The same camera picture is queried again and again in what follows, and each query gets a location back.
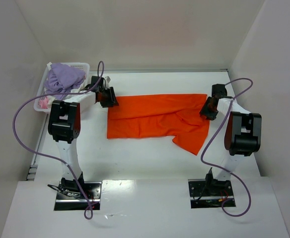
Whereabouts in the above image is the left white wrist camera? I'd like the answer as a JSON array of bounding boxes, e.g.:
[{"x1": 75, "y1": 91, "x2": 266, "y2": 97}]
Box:
[{"x1": 103, "y1": 76, "x2": 111, "y2": 89}]

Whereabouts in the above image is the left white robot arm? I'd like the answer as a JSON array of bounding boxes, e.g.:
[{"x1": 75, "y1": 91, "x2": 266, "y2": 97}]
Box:
[{"x1": 48, "y1": 76, "x2": 119, "y2": 197}]

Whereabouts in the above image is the purple t shirt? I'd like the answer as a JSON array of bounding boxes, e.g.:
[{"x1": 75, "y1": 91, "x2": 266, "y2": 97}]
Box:
[{"x1": 44, "y1": 63, "x2": 86, "y2": 95}]

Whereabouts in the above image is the orange t shirt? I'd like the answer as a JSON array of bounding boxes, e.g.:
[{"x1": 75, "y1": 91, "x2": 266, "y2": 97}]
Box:
[{"x1": 107, "y1": 94, "x2": 210, "y2": 155}]

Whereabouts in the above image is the pink cloth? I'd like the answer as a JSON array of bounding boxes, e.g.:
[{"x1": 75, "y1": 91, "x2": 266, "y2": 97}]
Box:
[{"x1": 39, "y1": 97, "x2": 49, "y2": 109}]

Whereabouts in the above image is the white plastic laundry basket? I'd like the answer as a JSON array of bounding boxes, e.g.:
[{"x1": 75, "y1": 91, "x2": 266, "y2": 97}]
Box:
[{"x1": 34, "y1": 62, "x2": 90, "y2": 114}]

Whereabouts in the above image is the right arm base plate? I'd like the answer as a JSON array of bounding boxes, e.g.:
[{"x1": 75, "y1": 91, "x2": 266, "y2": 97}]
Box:
[{"x1": 188, "y1": 179, "x2": 236, "y2": 209}]

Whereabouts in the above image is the white t shirt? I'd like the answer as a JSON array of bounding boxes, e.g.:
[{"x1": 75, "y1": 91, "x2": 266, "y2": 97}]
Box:
[{"x1": 47, "y1": 84, "x2": 86, "y2": 108}]

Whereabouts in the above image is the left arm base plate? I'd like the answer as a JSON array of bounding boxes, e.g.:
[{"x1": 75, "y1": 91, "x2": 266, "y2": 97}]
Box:
[{"x1": 48, "y1": 181, "x2": 102, "y2": 211}]

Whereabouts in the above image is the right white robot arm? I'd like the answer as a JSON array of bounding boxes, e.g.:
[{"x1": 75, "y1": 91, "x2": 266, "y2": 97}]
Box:
[{"x1": 200, "y1": 84, "x2": 262, "y2": 196}]

